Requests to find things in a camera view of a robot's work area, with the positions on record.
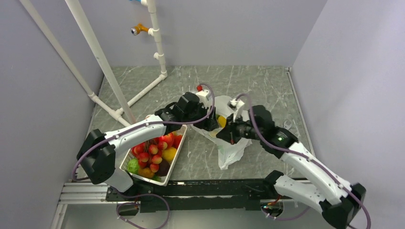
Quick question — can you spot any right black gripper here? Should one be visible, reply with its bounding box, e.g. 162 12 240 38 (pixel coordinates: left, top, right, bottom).
216 112 263 145

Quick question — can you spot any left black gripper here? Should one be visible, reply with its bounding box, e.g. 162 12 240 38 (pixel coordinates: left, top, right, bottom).
183 102 219 131

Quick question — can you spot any white plastic bag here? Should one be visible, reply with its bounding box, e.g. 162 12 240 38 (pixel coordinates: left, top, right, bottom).
191 95 252 170

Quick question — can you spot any red lychee bunch fake fruit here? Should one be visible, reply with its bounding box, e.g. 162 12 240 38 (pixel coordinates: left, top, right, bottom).
130 139 163 173

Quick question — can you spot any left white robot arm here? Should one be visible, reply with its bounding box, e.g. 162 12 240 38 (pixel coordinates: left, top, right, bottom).
75 90 215 200

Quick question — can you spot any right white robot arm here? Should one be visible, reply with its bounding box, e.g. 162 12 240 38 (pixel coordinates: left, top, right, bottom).
216 104 366 229

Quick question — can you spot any red strawberry fake fruit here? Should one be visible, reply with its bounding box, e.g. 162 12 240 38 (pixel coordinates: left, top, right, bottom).
172 135 183 149

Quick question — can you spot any red apple fake fruit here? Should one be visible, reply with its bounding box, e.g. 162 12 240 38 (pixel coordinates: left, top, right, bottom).
159 133 175 149

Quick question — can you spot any yellow mango fake fruit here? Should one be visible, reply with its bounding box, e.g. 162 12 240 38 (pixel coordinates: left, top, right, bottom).
161 147 177 164

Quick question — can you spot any dark purple fake fruit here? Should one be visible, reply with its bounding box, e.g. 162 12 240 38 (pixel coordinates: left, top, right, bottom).
155 159 171 177

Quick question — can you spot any brown kiwi fake fruit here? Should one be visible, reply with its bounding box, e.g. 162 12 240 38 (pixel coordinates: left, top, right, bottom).
138 167 155 179

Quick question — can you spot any green round fake fruit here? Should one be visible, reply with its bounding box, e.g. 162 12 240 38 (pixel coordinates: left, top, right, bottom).
127 158 140 175

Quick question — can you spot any silver wrench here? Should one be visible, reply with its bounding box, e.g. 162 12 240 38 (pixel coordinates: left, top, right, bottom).
283 120 292 130

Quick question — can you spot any orange silver valve knob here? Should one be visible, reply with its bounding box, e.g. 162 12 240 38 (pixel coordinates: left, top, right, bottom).
131 23 149 36

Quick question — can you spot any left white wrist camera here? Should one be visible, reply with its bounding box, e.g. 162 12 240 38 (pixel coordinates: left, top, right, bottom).
195 84 212 108

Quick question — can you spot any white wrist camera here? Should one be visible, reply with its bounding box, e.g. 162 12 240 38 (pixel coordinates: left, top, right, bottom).
227 98 245 122
195 84 212 108

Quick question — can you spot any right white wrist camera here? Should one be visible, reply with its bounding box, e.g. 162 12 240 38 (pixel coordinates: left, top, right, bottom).
227 98 245 122

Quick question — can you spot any white PVC pipe frame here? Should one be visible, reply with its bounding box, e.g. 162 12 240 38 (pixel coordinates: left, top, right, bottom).
20 0 168 126

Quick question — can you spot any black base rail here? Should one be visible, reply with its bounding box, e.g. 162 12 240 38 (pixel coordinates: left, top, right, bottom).
106 178 281 213

